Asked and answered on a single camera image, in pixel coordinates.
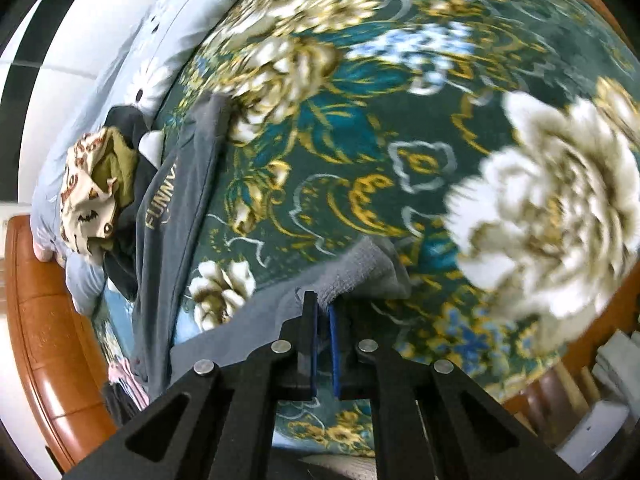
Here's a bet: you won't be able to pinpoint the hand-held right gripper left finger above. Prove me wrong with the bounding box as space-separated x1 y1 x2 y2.
62 291 321 480

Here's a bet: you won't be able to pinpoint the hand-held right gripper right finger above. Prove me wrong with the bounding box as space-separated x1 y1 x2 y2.
327 302 581 480

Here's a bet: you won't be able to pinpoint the grey sweatshirt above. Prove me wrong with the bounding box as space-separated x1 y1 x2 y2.
131 92 413 401

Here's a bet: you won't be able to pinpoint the pink cloth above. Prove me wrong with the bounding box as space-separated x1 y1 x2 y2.
102 357 146 401

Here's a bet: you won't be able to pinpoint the black garment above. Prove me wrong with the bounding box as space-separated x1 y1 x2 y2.
102 105 161 301

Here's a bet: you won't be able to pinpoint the wooden headboard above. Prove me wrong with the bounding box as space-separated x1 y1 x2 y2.
5 215 118 473

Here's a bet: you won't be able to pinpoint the white garment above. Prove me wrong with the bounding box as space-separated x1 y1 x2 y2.
137 130 163 171

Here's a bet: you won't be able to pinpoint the white plastic box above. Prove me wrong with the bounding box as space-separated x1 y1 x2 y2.
552 400 631 476

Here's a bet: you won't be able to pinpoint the olive green garment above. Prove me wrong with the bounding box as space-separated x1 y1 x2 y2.
90 127 141 206

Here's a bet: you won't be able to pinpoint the cream cartoon print garment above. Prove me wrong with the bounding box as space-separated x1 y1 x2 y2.
59 127 126 268

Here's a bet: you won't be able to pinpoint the white stacked panels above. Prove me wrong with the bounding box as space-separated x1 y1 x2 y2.
592 329 640 411

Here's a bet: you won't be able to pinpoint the light blue floral duvet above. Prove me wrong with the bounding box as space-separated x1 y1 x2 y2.
30 0 286 316

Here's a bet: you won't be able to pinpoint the white black-banded wardrobe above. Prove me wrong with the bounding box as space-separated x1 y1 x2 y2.
0 0 151 206

